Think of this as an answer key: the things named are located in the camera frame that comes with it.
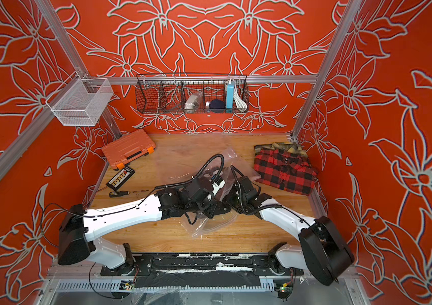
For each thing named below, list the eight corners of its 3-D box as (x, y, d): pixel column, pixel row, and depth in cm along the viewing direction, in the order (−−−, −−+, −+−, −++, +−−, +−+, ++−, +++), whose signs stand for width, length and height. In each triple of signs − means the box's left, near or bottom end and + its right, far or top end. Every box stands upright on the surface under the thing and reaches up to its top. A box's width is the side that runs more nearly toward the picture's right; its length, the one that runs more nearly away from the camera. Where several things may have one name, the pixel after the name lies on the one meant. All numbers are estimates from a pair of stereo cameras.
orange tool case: (116, 172, 103) (112, 167, 99) (104, 153, 112) (100, 147, 108) (158, 149, 114) (156, 143, 110) (144, 133, 123) (142, 127, 119)
